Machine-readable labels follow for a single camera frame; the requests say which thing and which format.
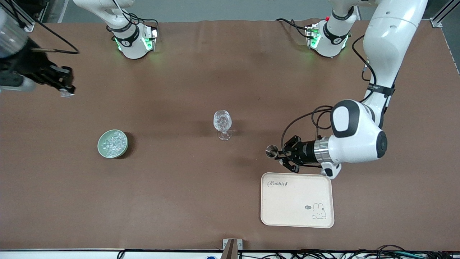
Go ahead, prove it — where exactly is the black left base cable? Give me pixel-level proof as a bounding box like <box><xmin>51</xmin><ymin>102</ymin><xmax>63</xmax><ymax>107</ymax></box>
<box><xmin>275</xmin><ymin>18</ymin><xmax>313</xmax><ymax>38</ymax></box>

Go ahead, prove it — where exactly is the metal table edge bracket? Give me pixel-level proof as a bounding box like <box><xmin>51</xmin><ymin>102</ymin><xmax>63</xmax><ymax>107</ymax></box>
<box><xmin>222</xmin><ymin>238</ymin><xmax>243</xmax><ymax>259</ymax></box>

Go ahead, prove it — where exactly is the cream rabbit print tray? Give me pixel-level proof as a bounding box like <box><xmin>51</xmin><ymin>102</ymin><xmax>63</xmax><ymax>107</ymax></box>
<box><xmin>261</xmin><ymin>172</ymin><xmax>335</xmax><ymax>229</ymax></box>

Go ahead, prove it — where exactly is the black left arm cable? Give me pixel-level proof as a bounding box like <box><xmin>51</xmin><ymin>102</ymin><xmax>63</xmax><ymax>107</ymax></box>
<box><xmin>280</xmin><ymin>34</ymin><xmax>377</xmax><ymax>168</ymax></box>

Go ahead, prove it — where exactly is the tangle of black cables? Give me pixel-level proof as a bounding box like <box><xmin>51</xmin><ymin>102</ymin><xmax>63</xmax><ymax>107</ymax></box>
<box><xmin>237</xmin><ymin>245</ymin><xmax>460</xmax><ymax>259</ymax></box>

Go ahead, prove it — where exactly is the clear cut wine glass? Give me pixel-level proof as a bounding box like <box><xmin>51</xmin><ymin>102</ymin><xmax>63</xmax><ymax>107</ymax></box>
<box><xmin>213</xmin><ymin>110</ymin><xmax>233</xmax><ymax>141</ymax></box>

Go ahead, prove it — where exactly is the black base cable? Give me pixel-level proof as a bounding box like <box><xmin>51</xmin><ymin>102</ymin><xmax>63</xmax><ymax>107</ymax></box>
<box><xmin>275</xmin><ymin>18</ymin><xmax>313</xmax><ymax>38</ymax></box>
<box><xmin>106</xmin><ymin>0</ymin><xmax>159</xmax><ymax>40</ymax></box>

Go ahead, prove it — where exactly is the pile of clear ice cubes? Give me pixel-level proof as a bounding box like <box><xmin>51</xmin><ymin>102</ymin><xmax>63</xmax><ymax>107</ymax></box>
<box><xmin>101</xmin><ymin>132</ymin><xmax>127</xmax><ymax>157</ymax></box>

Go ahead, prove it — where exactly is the brown table cover mat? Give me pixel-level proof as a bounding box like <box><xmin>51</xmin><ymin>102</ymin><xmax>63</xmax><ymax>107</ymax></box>
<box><xmin>0</xmin><ymin>20</ymin><xmax>460</xmax><ymax>251</ymax></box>

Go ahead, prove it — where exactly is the black right base cable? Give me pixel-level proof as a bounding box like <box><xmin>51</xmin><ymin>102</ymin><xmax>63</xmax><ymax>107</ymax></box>
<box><xmin>106</xmin><ymin>0</ymin><xmax>159</xmax><ymax>40</ymax></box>

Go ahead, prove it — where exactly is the pale green round bowl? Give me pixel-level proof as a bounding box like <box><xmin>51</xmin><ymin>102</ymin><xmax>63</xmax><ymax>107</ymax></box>
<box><xmin>97</xmin><ymin>129</ymin><xmax>129</xmax><ymax>159</ymax></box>

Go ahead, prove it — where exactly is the white table edge strip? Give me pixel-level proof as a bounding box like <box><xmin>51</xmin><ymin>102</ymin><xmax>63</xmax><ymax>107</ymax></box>
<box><xmin>0</xmin><ymin>248</ymin><xmax>460</xmax><ymax>259</ymax></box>

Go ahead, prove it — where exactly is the aluminium frame profile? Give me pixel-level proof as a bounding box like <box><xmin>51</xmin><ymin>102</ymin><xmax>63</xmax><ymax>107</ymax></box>
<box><xmin>0</xmin><ymin>0</ymin><xmax>36</xmax><ymax>32</ymax></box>
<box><xmin>431</xmin><ymin>0</ymin><xmax>460</xmax><ymax>28</ymax></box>

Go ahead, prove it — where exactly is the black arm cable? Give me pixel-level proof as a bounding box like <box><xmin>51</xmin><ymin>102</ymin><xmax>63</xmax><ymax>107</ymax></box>
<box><xmin>280</xmin><ymin>34</ymin><xmax>377</xmax><ymax>168</ymax></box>
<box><xmin>9</xmin><ymin>0</ymin><xmax>79</xmax><ymax>55</ymax></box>

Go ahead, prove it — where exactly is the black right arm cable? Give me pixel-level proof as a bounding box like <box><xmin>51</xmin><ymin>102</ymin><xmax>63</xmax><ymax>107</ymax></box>
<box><xmin>9</xmin><ymin>0</ymin><xmax>79</xmax><ymax>55</ymax></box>

